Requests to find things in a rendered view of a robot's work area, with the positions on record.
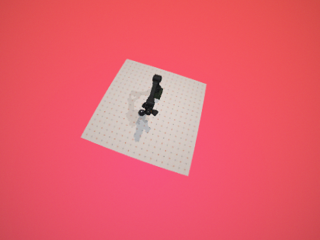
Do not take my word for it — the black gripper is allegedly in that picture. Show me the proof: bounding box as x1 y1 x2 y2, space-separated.
142 103 158 116

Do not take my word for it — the dark grey round pedestal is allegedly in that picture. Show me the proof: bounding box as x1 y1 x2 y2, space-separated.
139 109 145 116

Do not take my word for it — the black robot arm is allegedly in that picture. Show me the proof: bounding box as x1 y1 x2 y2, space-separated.
144 75 162 115

